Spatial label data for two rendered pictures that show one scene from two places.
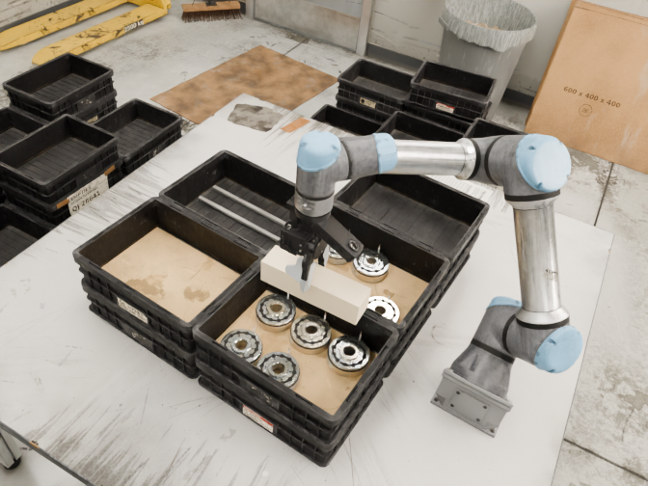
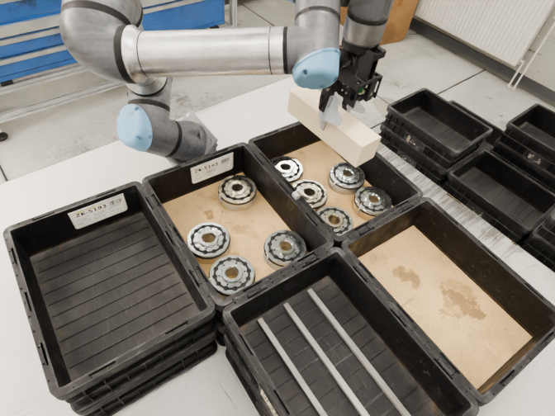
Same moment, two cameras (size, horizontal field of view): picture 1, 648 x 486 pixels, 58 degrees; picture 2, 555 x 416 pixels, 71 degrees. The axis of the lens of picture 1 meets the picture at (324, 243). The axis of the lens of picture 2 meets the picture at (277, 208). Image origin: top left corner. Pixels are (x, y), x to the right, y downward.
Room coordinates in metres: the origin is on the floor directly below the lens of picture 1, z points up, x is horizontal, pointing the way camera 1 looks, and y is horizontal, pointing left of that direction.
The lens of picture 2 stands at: (1.59, 0.20, 1.64)
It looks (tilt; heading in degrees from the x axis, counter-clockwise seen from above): 50 degrees down; 202
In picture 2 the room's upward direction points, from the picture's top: 8 degrees clockwise
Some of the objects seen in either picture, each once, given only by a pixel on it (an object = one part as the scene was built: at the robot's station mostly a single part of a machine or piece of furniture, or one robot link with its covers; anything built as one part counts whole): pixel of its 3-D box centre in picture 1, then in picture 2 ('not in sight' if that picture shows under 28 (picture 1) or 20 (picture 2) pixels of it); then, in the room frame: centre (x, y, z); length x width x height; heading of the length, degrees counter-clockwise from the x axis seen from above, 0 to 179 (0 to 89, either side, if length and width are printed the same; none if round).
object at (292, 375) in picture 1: (278, 369); (347, 174); (0.77, 0.07, 0.86); 0.10 x 0.10 x 0.01
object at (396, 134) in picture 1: (415, 164); not in sight; (2.44, -0.40, 0.31); 0.40 x 0.30 x 0.34; 67
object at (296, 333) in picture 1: (310, 331); (308, 193); (0.89, 0.00, 0.86); 0.10 x 0.10 x 0.01
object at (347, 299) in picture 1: (314, 283); (330, 123); (0.86, 0.01, 1.07); 0.24 x 0.06 x 0.06; 67
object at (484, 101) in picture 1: (444, 119); not in sight; (2.81, -0.56, 0.37); 0.42 x 0.34 x 0.46; 67
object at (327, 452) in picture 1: (293, 371); not in sight; (0.84, 0.03, 0.76); 0.40 x 0.30 x 0.12; 62
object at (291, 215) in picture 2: (358, 274); (234, 226); (1.10, -0.11, 0.87); 0.40 x 0.30 x 0.11; 62
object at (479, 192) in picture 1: (444, 188); not in sight; (1.75, -0.42, 0.70); 0.33 x 0.23 x 0.01; 67
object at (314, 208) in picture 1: (312, 199); (364, 28); (0.86, 0.03, 1.31); 0.08 x 0.08 x 0.05
